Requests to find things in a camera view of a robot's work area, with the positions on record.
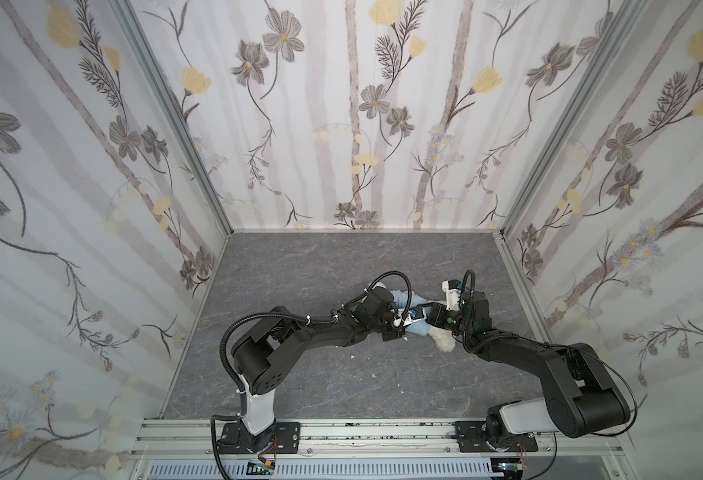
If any black corrugated right cable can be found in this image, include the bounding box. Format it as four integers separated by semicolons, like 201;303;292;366
365;270;413;319

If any white slotted cable duct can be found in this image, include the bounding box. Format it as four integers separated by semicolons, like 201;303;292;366
146;458;505;480

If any black mounting plate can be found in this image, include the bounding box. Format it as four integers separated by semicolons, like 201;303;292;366
453;419;539;453
213;421;301;455

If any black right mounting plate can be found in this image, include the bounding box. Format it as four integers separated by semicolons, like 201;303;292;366
453;419;539;453

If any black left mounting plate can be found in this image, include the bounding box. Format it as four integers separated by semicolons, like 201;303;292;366
213;421;301;455

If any light blue fleece hoodie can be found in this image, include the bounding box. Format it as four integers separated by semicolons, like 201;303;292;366
391;290;431;336

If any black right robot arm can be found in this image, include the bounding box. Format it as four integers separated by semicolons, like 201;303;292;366
427;291;631;445

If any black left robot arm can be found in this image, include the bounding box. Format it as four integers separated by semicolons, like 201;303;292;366
219;286;411;437

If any black corrugated left cable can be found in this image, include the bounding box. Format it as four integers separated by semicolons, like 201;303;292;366
209;310;340;480

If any white plush teddy bear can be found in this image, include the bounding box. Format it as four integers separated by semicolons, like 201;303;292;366
427;301;457;353

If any black corrugated cable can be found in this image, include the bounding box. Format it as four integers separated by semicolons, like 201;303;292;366
365;270;413;319
209;310;340;480

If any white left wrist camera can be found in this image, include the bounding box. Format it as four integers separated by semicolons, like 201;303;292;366
393;306;427;328

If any aluminium corner post right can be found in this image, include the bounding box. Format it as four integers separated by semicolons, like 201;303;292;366
499;1;643;239

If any aluminium corner post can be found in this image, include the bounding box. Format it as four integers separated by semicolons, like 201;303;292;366
499;1;643;239
109;0;234;238

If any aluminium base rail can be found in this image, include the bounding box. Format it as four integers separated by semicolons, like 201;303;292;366
128;419;623;460

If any aluminium corner post left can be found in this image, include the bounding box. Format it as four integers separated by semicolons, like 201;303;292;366
109;0;234;238

